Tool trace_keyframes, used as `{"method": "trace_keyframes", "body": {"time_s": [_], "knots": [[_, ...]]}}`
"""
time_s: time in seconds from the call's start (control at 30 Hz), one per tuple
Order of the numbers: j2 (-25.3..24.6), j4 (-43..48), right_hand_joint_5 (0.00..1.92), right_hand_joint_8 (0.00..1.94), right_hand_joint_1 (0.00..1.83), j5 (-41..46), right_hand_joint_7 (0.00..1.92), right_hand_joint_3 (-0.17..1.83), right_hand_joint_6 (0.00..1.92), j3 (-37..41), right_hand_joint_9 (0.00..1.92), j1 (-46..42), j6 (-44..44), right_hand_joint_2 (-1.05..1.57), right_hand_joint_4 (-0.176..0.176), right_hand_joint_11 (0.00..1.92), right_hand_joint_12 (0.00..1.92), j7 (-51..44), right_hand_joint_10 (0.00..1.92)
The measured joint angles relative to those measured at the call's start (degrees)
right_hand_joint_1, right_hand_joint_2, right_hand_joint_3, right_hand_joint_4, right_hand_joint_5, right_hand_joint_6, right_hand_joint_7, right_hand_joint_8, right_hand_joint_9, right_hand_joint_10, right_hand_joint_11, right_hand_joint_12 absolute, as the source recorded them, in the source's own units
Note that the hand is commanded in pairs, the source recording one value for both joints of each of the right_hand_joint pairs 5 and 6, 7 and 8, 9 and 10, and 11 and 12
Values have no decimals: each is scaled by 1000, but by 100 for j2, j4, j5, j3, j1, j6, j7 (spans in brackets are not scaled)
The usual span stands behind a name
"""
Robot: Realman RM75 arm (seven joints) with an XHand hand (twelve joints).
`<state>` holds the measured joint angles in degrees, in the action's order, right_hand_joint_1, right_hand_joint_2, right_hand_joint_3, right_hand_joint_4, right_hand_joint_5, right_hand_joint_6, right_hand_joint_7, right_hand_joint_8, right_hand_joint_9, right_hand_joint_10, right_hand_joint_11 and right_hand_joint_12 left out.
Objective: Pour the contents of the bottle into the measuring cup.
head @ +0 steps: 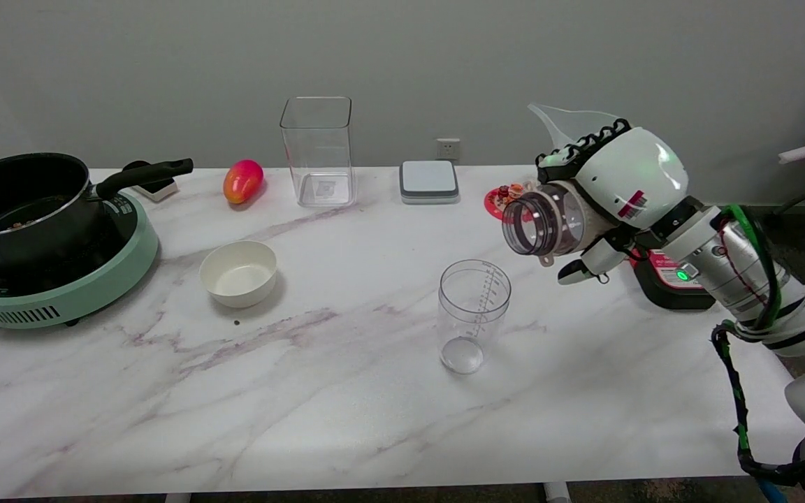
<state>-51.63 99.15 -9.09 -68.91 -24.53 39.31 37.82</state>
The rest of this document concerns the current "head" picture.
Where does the red bottle lid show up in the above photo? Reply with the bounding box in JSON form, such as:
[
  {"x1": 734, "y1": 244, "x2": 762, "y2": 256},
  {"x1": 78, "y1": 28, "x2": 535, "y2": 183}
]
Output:
[{"x1": 484, "y1": 183, "x2": 536, "y2": 223}]

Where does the small clear measuring cup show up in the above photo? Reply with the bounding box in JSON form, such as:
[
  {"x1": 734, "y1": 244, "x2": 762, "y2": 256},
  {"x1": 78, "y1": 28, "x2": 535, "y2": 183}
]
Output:
[{"x1": 437, "y1": 259, "x2": 513, "y2": 375}]

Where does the large translucent measuring pitcher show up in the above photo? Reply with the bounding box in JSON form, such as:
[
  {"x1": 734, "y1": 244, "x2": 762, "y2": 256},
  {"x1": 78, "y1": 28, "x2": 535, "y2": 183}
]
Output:
[{"x1": 527, "y1": 103, "x2": 627, "y2": 151}]

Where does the green induction cooker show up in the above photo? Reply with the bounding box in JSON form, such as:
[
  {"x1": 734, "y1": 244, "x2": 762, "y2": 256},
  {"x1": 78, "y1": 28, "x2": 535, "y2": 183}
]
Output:
[{"x1": 0, "y1": 189, "x2": 160, "y2": 329}]

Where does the clear plastic candy bottle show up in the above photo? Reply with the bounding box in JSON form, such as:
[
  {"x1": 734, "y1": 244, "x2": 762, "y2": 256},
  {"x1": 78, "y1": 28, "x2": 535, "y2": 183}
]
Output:
[{"x1": 502, "y1": 182, "x2": 588, "y2": 268}]

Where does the red orange mango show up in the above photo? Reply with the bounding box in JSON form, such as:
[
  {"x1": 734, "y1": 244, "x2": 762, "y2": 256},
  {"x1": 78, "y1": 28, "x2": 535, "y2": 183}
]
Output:
[{"x1": 223, "y1": 159, "x2": 265, "y2": 205}]

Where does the white bowl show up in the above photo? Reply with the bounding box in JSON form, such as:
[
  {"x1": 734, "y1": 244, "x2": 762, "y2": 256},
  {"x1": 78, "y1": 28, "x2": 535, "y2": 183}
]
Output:
[{"x1": 199, "y1": 240, "x2": 279, "y2": 309}]

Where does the black device with pink label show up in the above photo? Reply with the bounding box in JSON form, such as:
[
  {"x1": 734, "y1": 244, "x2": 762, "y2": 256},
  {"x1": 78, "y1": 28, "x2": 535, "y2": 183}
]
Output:
[{"x1": 630, "y1": 248, "x2": 716, "y2": 312}]

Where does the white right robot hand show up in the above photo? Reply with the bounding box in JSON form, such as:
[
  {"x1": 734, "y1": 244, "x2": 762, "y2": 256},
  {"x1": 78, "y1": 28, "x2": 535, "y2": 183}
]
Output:
[{"x1": 537, "y1": 119, "x2": 690, "y2": 286}]

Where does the clear square storage container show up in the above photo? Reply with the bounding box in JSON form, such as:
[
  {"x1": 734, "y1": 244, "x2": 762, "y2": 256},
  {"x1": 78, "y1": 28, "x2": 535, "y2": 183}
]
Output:
[{"x1": 280, "y1": 96, "x2": 356, "y2": 208}]

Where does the black saucepan with handle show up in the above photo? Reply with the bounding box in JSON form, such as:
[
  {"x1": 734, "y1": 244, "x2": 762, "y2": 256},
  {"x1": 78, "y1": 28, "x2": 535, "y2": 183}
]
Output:
[{"x1": 0, "y1": 152, "x2": 194, "y2": 270}]

